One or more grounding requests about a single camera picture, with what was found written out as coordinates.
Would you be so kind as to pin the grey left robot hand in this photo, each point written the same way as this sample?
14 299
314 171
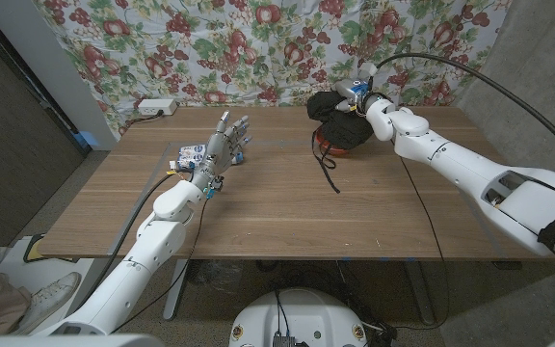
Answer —
219 152

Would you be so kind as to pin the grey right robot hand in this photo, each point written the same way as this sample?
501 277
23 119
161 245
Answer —
357 94

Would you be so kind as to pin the black shorts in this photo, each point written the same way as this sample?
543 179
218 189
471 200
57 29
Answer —
342 130

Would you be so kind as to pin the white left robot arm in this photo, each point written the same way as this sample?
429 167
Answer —
162 236

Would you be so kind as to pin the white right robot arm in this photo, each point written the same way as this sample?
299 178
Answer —
460 164

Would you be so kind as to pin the white blue package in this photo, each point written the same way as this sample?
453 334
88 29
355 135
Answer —
190 155

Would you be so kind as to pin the red bowl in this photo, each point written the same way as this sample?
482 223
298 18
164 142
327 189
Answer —
330 149

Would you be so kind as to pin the white power strip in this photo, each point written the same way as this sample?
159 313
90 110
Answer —
154 107

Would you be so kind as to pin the floral fruit print backdrop cloth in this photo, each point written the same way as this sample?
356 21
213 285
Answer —
239 53

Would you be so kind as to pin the blue tape patch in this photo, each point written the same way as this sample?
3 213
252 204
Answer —
86 139

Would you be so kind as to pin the grey metal table leg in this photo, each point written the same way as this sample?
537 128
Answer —
176 289
421 294

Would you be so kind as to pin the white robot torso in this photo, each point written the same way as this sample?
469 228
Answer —
301 318

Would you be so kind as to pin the dark wooden door panel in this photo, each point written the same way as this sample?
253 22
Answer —
17 144

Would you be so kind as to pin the white yellow floor board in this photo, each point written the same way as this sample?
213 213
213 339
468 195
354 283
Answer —
36 250

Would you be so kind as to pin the white sneaker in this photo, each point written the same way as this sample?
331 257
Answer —
53 294

